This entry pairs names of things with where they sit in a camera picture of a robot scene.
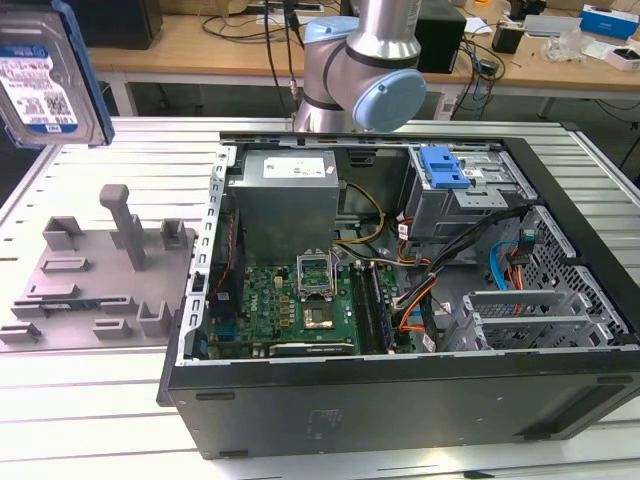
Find blue data wire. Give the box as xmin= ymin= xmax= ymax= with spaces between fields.
xmin=488 ymin=227 xmax=539 ymax=292

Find orange red power wire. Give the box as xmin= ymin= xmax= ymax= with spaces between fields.
xmin=504 ymin=252 xmax=529 ymax=292

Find hard disk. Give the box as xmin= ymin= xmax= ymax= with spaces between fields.
xmin=0 ymin=0 xmax=117 ymax=150

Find metal socket cover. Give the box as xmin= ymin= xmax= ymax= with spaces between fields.
xmin=296 ymin=247 xmax=336 ymax=301

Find grey power supply unit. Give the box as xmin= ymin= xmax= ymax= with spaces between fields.
xmin=225 ymin=149 xmax=349 ymax=266

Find CPU socket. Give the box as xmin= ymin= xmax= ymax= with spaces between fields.
xmin=302 ymin=299 xmax=339 ymax=332

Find green motherboard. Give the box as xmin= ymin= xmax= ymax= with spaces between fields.
xmin=207 ymin=259 xmax=416 ymax=359

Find RAM stick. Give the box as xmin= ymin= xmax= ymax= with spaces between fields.
xmin=368 ymin=263 xmax=399 ymax=354
xmin=37 ymin=299 xmax=101 ymax=314

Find black graphics card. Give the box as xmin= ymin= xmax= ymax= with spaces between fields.
xmin=267 ymin=341 xmax=356 ymax=358

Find grey metal drive cage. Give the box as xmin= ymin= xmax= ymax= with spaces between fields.
xmin=402 ymin=144 xmax=526 ymax=256

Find blue drive cage latch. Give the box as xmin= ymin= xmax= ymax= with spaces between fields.
xmin=419 ymin=144 xmax=471 ymax=190

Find black PC case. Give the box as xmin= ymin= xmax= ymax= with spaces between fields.
xmin=156 ymin=130 xmax=640 ymax=460

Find white power strip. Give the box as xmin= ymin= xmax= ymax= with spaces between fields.
xmin=433 ymin=97 xmax=459 ymax=121

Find wooden desk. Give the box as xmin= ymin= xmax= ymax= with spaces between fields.
xmin=84 ymin=9 xmax=640 ymax=121

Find grey parts rack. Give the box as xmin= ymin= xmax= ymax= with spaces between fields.
xmin=0 ymin=183 xmax=199 ymax=354

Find black desktop tower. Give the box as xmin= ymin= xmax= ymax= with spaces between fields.
xmin=414 ymin=17 xmax=469 ymax=75

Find small black box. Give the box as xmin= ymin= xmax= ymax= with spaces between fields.
xmin=492 ymin=24 xmax=525 ymax=55

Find large black box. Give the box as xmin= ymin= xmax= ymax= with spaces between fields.
xmin=69 ymin=0 xmax=164 ymax=51

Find clear plastic bags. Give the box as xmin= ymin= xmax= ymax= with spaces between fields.
xmin=543 ymin=29 xmax=586 ymax=64

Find flat grey box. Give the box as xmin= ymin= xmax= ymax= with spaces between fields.
xmin=522 ymin=13 xmax=584 ymax=37

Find small white box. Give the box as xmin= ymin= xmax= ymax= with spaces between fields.
xmin=604 ymin=44 xmax=640 ymax=71

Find blue cardboard box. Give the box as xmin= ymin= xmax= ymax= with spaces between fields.
xmin=578 ymin=4 xmax=640 ymax=42

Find yellow and black wires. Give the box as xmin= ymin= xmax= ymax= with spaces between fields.
xmin=334 ymin=182 xmax=386 ymax=249

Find thick black cable bundle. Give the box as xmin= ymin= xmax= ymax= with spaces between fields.
xmin=394 ymin=204 xmax=531 ymax=351

